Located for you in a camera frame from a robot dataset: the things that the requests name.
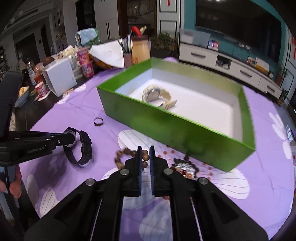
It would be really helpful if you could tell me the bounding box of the black wrist watch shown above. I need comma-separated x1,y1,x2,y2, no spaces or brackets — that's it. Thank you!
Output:
63,127,92,166

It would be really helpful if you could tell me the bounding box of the pink bead bracelet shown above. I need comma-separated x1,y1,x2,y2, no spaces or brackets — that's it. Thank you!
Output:
162,150,213,181

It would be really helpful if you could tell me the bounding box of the brown wooden bead bracelet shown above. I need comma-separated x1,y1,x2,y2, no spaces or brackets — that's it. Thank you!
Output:
114,148,150,171

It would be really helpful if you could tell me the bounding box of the white wrist watch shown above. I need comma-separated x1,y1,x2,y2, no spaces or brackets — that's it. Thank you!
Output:
142,85,177,110

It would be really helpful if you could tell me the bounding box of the person's left hand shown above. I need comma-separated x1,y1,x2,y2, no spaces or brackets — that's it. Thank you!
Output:
0,165,22,199

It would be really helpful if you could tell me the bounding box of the white small box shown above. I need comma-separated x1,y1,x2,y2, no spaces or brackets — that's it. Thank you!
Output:
43,58,77,97

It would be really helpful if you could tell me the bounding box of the purple floral tablecloth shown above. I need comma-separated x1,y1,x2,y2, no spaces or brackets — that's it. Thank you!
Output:
21,71,294,240

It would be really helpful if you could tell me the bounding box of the pink snack cup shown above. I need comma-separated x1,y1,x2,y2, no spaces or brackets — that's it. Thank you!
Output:
76,47,94,77

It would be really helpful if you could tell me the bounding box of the white paper sheet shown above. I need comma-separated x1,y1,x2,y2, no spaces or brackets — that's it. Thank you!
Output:
89,40,125,68

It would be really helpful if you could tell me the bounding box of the green cardboard box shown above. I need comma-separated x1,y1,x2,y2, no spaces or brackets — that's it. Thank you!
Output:
97,58,256,172

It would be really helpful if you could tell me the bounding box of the pink pen holder cup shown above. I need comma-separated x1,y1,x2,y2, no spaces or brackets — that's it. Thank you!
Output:
123,53,132,68

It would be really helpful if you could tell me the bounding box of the blue folded towel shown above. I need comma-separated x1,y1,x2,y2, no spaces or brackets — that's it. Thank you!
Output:
75,28,98,46

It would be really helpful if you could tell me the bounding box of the yellow bottle brown cap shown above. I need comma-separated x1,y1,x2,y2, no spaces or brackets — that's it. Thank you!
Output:
132,36,151,65

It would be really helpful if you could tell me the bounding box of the white TV cabinet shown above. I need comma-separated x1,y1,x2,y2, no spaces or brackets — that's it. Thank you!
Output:
179,43,282,98

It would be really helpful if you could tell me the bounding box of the clear storage bin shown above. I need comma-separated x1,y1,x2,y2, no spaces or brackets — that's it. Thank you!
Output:
180,29,211,48

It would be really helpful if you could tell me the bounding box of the potted green plant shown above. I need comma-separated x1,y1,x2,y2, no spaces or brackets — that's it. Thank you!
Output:
275,63,287,87

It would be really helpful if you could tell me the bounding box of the large black television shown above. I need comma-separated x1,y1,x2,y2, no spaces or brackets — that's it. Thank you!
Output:
196,0,281,63

